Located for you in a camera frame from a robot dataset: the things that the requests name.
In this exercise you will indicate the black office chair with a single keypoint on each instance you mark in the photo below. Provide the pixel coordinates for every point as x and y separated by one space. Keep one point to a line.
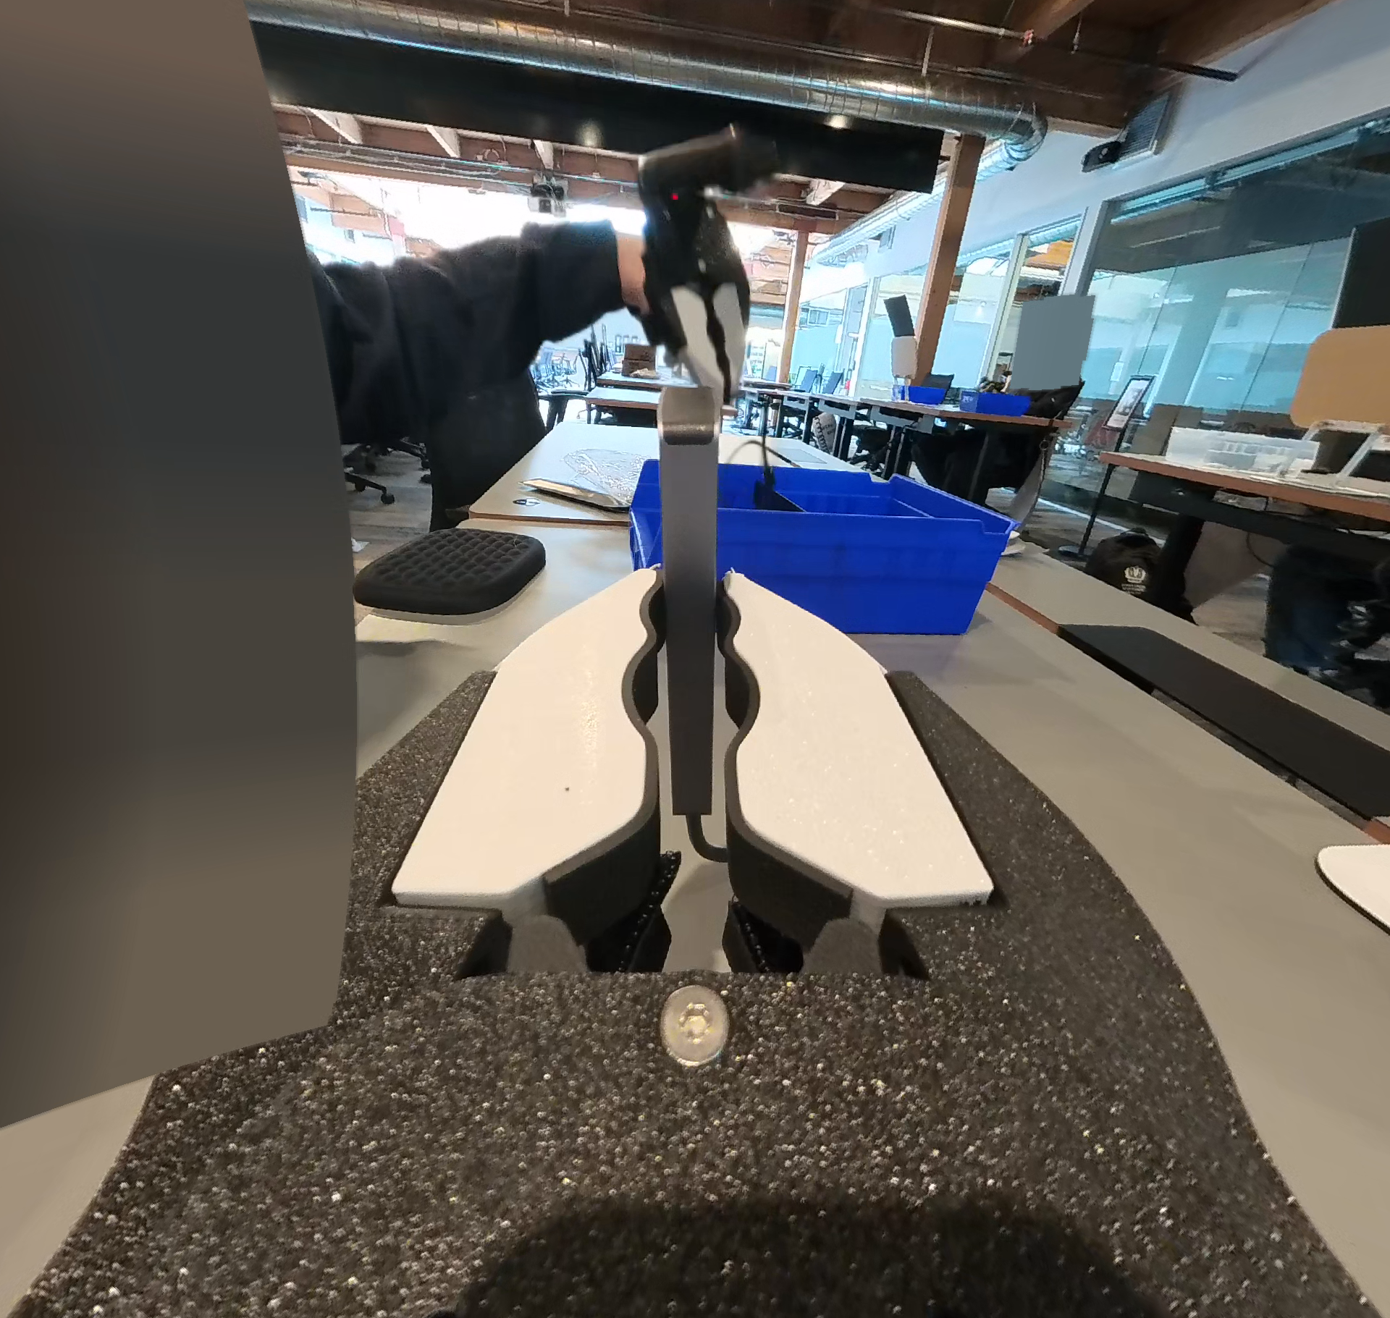
381 472

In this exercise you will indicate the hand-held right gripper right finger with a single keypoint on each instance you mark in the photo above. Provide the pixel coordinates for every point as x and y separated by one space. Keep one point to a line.
848 776

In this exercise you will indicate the wooden support post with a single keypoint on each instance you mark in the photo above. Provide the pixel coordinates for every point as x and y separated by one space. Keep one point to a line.
947 256

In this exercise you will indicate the black overhead beam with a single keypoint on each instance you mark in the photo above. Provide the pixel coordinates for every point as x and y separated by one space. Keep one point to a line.
489 104

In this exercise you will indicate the black desk mat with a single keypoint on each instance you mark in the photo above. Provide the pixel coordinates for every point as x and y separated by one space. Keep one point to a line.
1228 706

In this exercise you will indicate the silver ventilation duct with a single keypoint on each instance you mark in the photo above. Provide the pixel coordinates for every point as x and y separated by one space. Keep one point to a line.
652 60

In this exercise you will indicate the plastic bag on table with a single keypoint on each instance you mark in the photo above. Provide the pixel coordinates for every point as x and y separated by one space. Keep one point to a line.
597 478

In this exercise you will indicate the small blue bin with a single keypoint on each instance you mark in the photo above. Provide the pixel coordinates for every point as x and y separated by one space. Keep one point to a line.
930 394
994 404

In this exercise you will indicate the blue plastic bin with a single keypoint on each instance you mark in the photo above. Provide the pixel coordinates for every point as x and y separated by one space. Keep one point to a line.
848 569

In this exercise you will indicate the person's left hand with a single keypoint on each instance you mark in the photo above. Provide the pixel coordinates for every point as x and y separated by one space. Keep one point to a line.
633 271

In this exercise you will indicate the sign stand with white base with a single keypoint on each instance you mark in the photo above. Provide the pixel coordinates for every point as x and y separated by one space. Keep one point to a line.
1365 884

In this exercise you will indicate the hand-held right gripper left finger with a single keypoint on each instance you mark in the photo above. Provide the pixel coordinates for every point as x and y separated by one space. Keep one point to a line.
544 776

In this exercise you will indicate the black mesh wrist rest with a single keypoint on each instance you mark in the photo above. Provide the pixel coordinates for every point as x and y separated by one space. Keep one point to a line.
451 571

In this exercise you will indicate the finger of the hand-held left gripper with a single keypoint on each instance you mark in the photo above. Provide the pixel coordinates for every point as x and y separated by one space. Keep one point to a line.
736 353
702 336

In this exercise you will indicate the black wall-mounted unit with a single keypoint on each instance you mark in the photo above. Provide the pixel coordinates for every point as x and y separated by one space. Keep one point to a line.
1135 130

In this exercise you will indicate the person's left forearm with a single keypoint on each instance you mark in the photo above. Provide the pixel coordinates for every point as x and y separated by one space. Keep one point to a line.
468 309

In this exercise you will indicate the wooden office desk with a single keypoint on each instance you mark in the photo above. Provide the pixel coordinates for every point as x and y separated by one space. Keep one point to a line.
1196 469

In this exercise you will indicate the black backpack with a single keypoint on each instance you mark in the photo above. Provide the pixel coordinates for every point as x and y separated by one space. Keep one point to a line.
1135 575

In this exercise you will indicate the ceiling mounted camera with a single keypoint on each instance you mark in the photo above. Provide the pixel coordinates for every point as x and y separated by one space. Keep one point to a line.
550 195

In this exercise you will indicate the grey usb hub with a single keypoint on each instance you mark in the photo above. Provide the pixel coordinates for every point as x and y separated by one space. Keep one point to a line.
694 636

